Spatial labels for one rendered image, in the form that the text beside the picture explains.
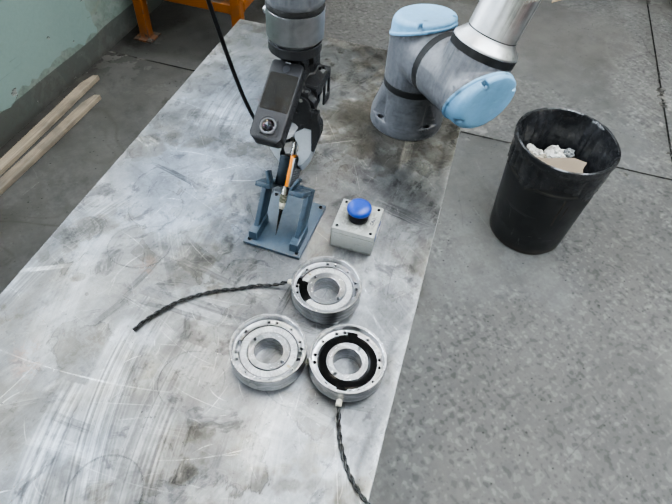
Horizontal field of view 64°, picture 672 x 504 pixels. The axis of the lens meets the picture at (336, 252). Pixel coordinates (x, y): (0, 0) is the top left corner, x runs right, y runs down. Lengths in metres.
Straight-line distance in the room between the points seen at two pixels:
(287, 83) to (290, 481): 0.51
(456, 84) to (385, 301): 0.37
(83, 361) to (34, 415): 0.09
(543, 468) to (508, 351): 0.36
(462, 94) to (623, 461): 1.21
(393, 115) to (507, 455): 1.01
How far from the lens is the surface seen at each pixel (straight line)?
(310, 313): 0.78
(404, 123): 1.10
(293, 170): 0.84
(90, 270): 0.92
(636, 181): 2.61
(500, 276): 1.99
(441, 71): 0.96
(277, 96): 0.74
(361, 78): 1.28
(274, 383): 0.72
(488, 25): 0.94
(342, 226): 0.87
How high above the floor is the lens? 1.49
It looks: 50 degrees down
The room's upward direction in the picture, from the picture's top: 5 degrees clockwise
